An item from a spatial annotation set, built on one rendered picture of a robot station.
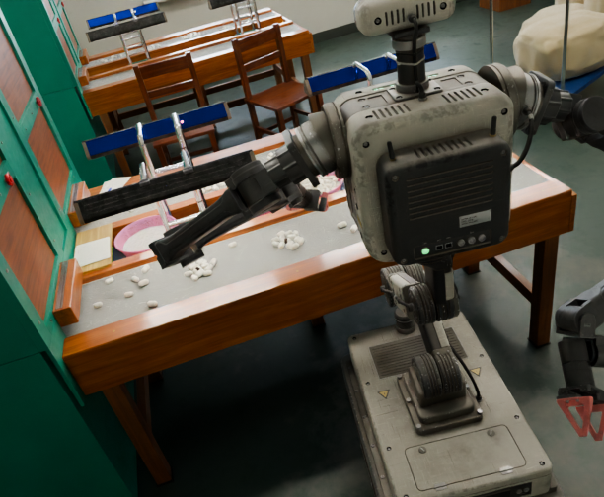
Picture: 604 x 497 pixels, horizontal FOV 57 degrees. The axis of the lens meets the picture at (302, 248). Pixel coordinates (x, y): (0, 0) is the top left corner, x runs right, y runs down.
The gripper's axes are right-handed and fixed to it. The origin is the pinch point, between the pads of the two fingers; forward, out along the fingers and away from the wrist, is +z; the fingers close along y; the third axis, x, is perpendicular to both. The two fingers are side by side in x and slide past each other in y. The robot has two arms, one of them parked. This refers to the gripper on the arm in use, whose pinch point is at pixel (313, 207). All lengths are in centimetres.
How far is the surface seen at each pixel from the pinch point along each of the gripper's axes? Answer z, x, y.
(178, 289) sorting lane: -6, -34, -44
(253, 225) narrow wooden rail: 16.1, -3.5, -31.2
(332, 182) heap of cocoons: 41.6, 23.9, -11.4
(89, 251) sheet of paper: -2, -23, -92
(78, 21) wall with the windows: 215, 262, -398
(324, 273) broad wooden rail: 1.5, -22.5, 7.0
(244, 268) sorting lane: 3.0, -23.1, -24.2
